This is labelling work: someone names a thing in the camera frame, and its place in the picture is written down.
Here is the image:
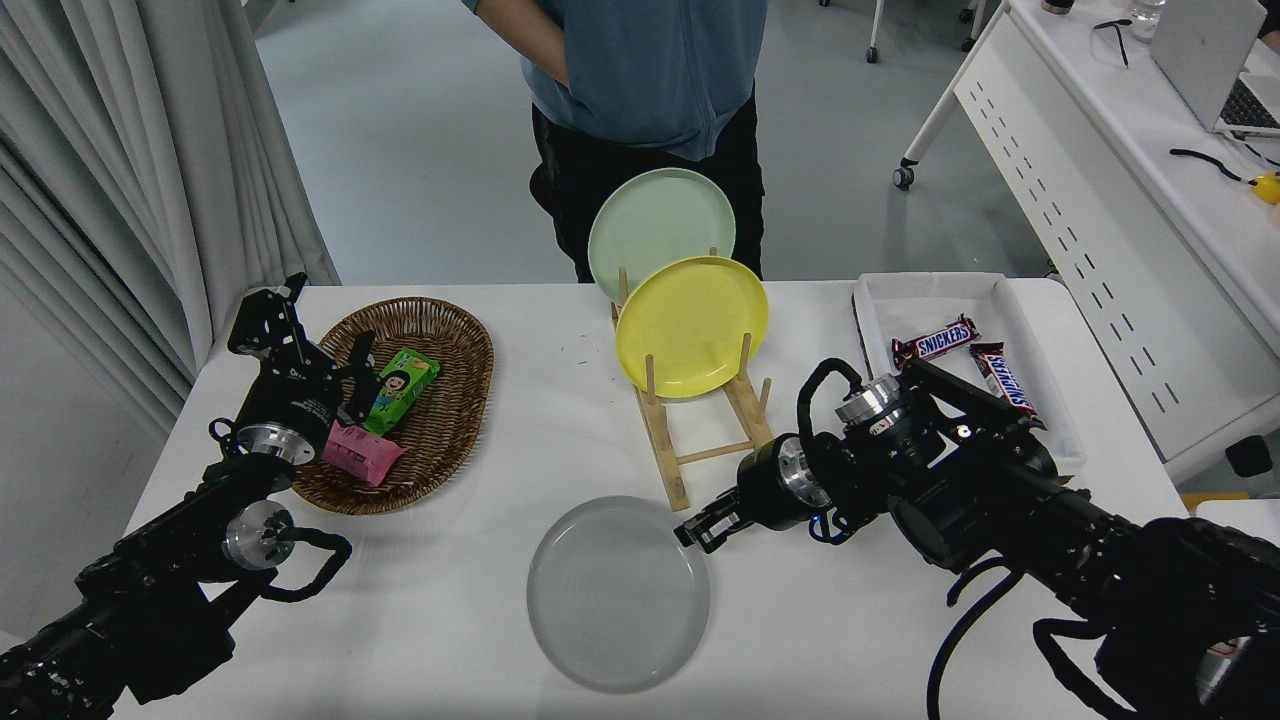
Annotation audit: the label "brown Snickers bar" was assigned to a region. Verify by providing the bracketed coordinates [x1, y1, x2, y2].
[970, 343, 1047, 429]
[892, 315, 981, 371]

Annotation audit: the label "black eyeglasses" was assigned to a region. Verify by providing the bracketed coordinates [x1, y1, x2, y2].
[1093, 18, 1134, 68]

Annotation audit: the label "white side table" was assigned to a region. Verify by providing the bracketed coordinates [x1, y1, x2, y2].
[1195, 500, 1280, 529]

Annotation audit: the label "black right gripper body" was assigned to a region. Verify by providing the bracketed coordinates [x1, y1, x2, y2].
[737, 445, 816, 532]

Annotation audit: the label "black cable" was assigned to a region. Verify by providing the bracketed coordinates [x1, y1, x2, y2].
[1170, 148, 1253, 184]

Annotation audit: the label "yellow plate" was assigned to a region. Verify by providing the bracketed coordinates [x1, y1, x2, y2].
[615, 256, 770, 399]

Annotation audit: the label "pale green plate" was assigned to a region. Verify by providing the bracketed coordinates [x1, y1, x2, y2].
[587, 167, 737, 306]

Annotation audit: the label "brown wicker basket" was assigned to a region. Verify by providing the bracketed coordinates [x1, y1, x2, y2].
[290, 297, 496, 516]

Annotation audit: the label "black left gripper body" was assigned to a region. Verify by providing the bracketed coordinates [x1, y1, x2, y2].
[240, 362, 346, 446]

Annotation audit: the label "pink snack pack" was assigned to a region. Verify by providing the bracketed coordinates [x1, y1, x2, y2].
[322, 423, 408, 488]

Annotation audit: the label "silver laptop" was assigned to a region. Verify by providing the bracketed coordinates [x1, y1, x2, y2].
[1150, 0, 1280, 138]

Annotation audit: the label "white perforated desk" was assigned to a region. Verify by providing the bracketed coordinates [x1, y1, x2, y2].
[893, 0, 1280, 486]

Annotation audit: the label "white tray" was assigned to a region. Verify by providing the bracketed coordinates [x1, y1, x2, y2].
[853, 272, 1088, 479]

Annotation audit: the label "green snack pack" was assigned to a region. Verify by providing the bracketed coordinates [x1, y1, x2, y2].
[362, 348, 441, 437]

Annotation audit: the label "person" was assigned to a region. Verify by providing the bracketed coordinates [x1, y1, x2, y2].
[462, 0, 769, 284]

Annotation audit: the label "wooden plate rack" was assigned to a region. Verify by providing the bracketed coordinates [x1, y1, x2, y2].
[610, 248, 776, 513]

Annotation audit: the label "grey curtain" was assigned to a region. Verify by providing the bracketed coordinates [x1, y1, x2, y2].
[0, 0, 341, 441]

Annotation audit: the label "grey plate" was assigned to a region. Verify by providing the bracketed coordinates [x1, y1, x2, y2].
[527, 495, 712, 694]

